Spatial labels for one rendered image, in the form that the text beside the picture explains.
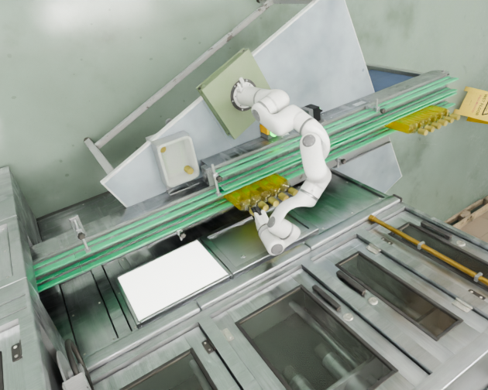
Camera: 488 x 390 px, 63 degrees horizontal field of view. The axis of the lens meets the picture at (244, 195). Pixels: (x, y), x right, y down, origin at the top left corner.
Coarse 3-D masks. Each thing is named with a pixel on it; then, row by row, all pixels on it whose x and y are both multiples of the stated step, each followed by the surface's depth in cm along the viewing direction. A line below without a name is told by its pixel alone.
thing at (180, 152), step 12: (168, 144) 183; (180, 144) 194; (192, 144) 189; (168, 156) 193; (180, 156) 197; (192, 156) 194; (168, 168) 196; (180, 168) 199; (192, 168) 200; (168, 180) 190; (180, 180) 195
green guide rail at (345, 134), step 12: (432, 96) 256; (444, 96) 255; (396, 108) 247; (408, 108) 244; (372, 120) 237; (384, 120) 235; (348, 132) 228; (288, 156) 214; (300, 156) 211; (264, 168) 207; (276, 168) 205; (228, 180) 201; (240, 180) 199
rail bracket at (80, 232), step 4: (72, 216) 172; (76, 216) 172; (72, 220) 171; (76, 220) 170; (72, 224) 172; (76, 224) 163; (80, 224) 174; (76, 228) 164; (80, 228) 164; (84, 228) 182; (76, 232) 174; (80, 232) 162; (84, 232) 176; (76, 236) 178; (80, 236) 160; (84, 236) 161; (84, 240) 167; (84, 244) 168; (88, 248) 170; (88, 252) 169
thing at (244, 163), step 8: (440, 80) 256; (448, 80) 254; (424, 88) 249; (432, 88) 246; (400, 96) 243; (408, 96) 241; (416, 96) 241; (384, 104) 236; (392, 104) 234; (360, 112) 231; (368, 112) 230; (376, 112) 228; (344, 120) 225; (352, 120) 223; (328, 128) 219; (336, 128) 217; (280, 144) 211; (288, 144) 210; (296, 144) 208; (264, 152) 205; (272, 152) 203; (280, 152) 203; (240, 160) 201; (248, 160) 201; (256, 160) 198; (224, 168) 197; (232, 168) 196; (240, 168) 194; (224, 176) 191
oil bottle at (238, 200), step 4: (232, 192) 197; (236, 192) 196; (240, 192) 196; (224, 196) 203; (228, 196) 198; (232, 196) 194; (236, 196) 193; (240, 196) 192; (244, 196) 192; (232, 200) 195; (236, 200) 190; (240, 200) 189; (244, 200) 188; (248, 200) 189; (236, 204) 192; (240, 204) 188; (244, 204) 187; (240, 208) 190; (244, 208) 188
